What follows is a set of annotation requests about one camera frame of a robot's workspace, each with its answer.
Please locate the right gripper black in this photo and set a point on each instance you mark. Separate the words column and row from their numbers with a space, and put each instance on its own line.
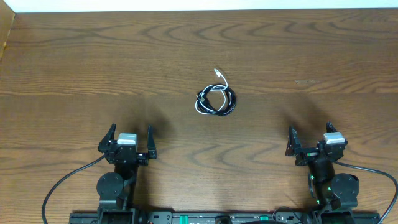
column 295, row 147

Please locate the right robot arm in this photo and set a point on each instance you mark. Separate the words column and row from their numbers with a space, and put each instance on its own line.
column 336, row 194

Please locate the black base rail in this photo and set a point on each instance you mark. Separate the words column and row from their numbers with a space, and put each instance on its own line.
column 167, row 217

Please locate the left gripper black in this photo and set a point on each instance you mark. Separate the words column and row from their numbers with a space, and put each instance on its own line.
column 126, row 154

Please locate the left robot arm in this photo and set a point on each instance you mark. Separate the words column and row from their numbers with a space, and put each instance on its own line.
column 116, row 188

